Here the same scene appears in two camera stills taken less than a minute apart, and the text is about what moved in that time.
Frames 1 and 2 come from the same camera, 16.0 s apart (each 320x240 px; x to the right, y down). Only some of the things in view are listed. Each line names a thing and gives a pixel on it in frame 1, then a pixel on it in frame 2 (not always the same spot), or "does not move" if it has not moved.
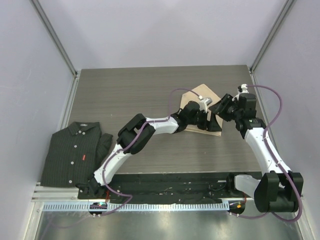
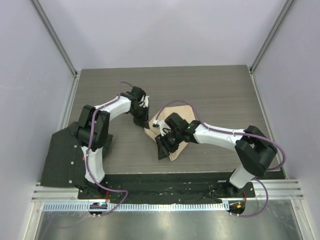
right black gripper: (220, 107) → (164, 147)
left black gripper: (213, 125) → (144, 121)
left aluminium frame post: (53, 35) does not move
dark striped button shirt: (75, 154) does not move
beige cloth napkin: (206, 98) → (154, 131)
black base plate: (169, 188) does not move
